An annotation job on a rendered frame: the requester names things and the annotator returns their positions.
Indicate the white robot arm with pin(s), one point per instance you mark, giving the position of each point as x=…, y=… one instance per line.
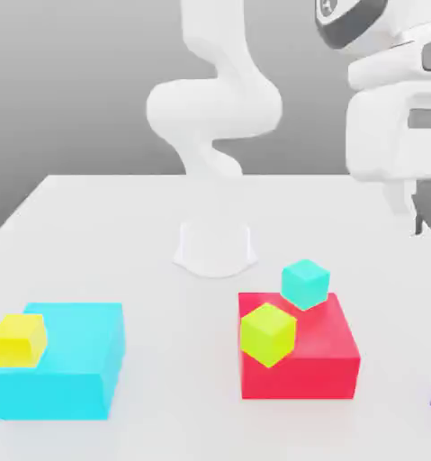
x=215, y=108

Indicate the small lime green cube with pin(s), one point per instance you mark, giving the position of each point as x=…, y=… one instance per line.
x=267, y=335

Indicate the small yellow cube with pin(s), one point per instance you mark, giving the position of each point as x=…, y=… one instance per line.
x=19, y=342

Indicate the large red box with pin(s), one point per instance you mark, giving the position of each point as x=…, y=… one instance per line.
x=319, y=360

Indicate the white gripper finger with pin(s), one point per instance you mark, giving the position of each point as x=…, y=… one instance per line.
x=396, y=198

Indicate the large cyan box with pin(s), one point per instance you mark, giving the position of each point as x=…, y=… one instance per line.
x=74, y=360

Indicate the small teal cube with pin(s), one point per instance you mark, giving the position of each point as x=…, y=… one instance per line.
x=305, y=284

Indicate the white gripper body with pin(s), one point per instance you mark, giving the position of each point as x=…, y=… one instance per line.
x=377, y=144

